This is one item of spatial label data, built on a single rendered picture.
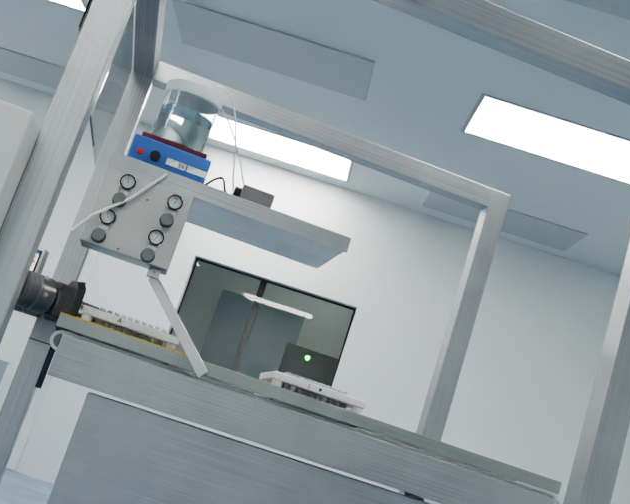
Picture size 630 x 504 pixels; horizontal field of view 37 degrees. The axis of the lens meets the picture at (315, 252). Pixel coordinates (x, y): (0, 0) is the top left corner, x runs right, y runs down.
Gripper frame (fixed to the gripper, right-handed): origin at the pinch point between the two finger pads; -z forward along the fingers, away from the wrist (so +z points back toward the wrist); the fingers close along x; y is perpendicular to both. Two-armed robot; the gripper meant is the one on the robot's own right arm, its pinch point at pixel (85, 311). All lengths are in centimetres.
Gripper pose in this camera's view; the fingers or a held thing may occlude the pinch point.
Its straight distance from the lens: 234.6
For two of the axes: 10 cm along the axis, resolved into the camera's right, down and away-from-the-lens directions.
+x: -3.0, 9.3, -2.1
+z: -6.9, -3.6, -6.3
